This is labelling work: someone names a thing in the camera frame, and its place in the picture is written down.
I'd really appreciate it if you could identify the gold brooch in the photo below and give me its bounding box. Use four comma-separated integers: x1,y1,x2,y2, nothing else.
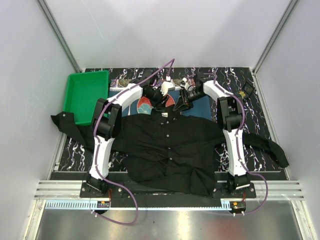
238,91,247,99

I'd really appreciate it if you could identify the red floral plate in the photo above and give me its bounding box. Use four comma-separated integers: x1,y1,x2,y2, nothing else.
136,95,175,115

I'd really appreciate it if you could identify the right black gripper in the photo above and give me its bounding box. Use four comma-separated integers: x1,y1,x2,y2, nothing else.
172,89,207,114

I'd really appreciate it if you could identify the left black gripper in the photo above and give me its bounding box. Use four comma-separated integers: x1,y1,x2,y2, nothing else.
144,86,169,112

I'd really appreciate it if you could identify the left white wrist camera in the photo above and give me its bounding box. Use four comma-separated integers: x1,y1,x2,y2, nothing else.
160,76,175,96

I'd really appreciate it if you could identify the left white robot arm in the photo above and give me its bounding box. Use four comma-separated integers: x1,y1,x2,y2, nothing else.
85,72,175,198

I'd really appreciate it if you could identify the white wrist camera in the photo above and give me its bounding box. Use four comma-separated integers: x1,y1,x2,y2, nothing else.
160,76,175,96
179,77,194,92

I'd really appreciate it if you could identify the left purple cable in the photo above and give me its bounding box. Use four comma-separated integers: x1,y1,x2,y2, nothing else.
92,58,176,225

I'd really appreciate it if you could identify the blue patterned placemat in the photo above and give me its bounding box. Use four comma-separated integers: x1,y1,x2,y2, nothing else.
109,79,212,120

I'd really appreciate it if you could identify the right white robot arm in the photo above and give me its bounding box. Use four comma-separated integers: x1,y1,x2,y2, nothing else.
173,73,251,199

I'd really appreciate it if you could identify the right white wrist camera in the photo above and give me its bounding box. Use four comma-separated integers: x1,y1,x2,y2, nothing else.
179,77,194,92

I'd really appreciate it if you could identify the black brooch box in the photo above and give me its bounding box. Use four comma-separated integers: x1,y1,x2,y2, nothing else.
235,81,255,101

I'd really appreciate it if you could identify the black button shirt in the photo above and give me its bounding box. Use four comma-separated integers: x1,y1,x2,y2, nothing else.
51,106,289,196

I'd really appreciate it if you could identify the green plastic tray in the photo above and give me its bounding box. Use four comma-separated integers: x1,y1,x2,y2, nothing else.
63,70,109,125

